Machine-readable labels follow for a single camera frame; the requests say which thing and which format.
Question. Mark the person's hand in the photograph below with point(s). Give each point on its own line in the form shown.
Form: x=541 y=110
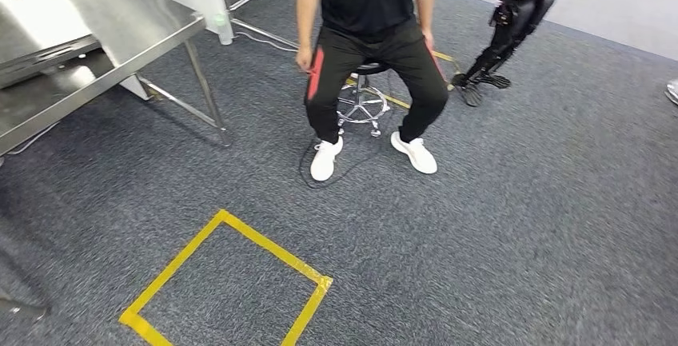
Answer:
x=304 y=60
x=428 y=39

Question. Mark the stainless steel workbench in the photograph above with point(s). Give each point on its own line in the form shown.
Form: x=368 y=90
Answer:
x=122 y=20

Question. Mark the yellow floor tape mark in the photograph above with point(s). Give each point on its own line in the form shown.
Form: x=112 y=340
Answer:
x=180 y=259
x=444 y=56
x=397 y=103

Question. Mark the person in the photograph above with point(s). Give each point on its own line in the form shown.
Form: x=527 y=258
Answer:
x=365 y=10

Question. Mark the stool with chrome base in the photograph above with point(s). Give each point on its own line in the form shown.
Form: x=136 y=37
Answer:
x=363 y=100

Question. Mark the black humanoid robot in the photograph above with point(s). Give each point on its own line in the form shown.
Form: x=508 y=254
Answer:
x=508 y=26

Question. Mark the white shoe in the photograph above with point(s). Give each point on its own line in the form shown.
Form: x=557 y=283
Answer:
x=324 y=161
x=416 y=153

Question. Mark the pale grey shoe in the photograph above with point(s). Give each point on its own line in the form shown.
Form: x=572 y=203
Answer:
x=672 y=92

